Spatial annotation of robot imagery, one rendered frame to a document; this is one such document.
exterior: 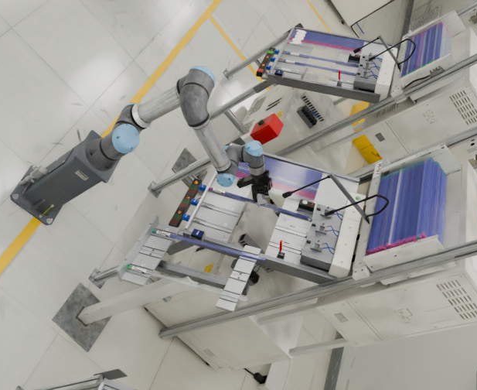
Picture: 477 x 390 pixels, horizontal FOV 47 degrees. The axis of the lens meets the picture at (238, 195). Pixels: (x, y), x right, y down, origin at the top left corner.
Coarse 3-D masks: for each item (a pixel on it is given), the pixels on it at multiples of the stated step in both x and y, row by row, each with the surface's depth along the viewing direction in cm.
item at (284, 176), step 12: (264, 156) 293; (240, 168) 285; (276, 168) 288; (288, 168) 289; (300, 168) 290; (276, 180) 281; (288, 180) 282; (300, 180) 283; (312, 180) 284; (276, 192) 275; (300, 192) 277; (312, 192) 277
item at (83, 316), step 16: (80, 288) 284; (144, 288) 247; (160, 288) 237; (176, 288) 232; (192, 288) 229; (64, 304) 274; (80, 304) 281; (96, 304) 273; (112, 304) 258; (128, 304) 253; (144, 304) 249; (64, 320) 271; (80, 320) 278; (96, 320) 272; (80, 336) 275; (96, 336) 281
